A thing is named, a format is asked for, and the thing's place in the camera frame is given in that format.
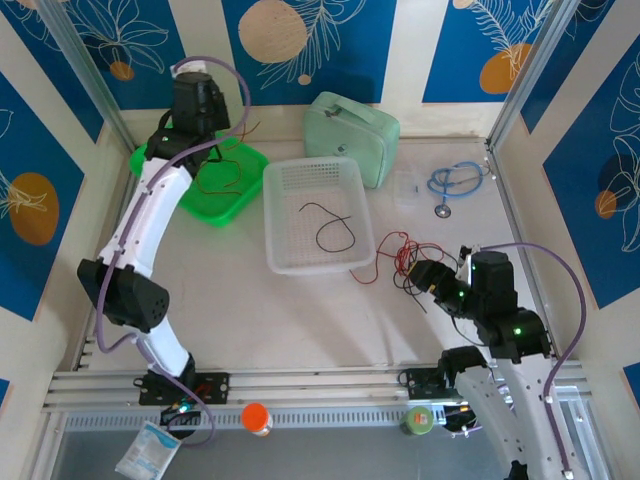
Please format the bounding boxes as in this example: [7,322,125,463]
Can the thin red wire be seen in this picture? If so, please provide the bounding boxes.
[196,167,241,197]
[209,119,262,189]
[348,230,426,286]
[392,239,454,281]

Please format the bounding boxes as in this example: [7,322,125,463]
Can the white perforated plastic basket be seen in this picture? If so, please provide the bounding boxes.
[263,158,377,276]

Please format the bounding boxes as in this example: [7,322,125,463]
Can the green plastic basket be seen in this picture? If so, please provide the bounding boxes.
[129,115,271,229]

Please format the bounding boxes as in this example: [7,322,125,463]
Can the small clear plastic box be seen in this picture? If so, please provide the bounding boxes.
[394,172,422,209]

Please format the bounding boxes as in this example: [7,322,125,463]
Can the blue stethoscope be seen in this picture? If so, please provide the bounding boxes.
[426,157,496,219]

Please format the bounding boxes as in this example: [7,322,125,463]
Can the mint green zip case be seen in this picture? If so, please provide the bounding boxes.
[302,91,401,190]

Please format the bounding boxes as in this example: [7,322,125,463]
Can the jar with green lid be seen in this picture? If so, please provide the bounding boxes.
[399,405,433,436]

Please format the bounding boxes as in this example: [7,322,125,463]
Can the jar with orange lid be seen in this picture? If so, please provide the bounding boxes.
[242,402,274,438]

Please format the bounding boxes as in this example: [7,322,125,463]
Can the white and blue packet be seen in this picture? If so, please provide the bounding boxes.
[114,420,182,479]

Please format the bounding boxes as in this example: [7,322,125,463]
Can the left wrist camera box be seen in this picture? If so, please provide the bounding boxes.
[171,58,211,77]

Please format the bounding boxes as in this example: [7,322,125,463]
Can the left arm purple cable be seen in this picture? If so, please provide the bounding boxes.
[94,56,251,447]

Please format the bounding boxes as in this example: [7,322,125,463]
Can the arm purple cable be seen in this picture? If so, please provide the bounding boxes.
[444,241,587,479]
[94,56,251,447]

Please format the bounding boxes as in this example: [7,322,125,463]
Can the aluminium table side rail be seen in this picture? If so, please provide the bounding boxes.
[487,142,565,362]

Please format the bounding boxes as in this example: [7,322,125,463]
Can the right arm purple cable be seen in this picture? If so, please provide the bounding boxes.
[444,241,587,479]

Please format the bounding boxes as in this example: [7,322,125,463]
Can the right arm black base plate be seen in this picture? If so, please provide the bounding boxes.
[403,368,499,401]

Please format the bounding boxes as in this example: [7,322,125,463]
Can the aluminium corner post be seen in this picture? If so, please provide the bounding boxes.
[37,0,139,151]
[487,0,574,151]

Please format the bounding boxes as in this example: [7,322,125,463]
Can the aluminium rail frame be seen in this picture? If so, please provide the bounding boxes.
[42,362,596,414]

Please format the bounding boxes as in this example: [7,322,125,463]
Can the slotted grey cable duct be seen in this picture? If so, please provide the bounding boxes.
[62,407,449,432]

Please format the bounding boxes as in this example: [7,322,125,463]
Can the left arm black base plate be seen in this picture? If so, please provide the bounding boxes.
[138,372,231,406]

